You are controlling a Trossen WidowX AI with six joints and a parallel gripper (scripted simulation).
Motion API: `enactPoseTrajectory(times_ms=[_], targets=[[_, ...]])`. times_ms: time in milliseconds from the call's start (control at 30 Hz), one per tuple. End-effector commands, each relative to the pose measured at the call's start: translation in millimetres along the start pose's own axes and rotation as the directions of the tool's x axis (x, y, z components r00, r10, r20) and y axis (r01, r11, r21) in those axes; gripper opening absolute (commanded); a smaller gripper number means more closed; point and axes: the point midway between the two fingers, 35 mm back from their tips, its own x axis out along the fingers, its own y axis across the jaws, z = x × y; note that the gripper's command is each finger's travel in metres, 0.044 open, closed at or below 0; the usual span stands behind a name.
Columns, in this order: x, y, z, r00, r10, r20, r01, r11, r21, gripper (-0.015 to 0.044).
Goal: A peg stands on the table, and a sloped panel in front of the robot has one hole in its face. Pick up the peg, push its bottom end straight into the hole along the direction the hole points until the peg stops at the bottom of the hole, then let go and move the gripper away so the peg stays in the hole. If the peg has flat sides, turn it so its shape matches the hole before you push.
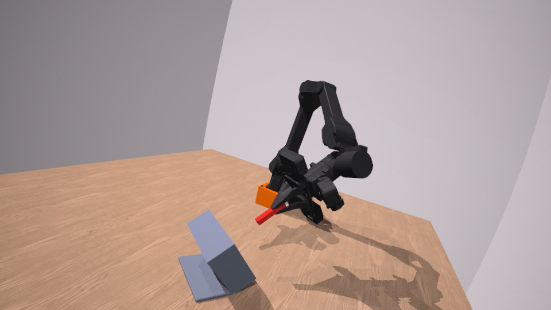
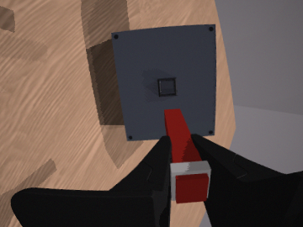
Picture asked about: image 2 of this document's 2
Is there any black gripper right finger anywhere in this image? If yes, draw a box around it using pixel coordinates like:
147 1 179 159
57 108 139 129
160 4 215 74
191 134 303 227

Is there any red square peg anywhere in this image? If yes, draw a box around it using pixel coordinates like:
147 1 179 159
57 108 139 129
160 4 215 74
164 109 211 204

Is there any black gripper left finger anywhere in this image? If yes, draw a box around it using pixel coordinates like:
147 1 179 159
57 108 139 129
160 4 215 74
10 136 173 227

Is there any grey sloped panel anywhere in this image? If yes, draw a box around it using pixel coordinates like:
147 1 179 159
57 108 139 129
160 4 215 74
111 24 216 141

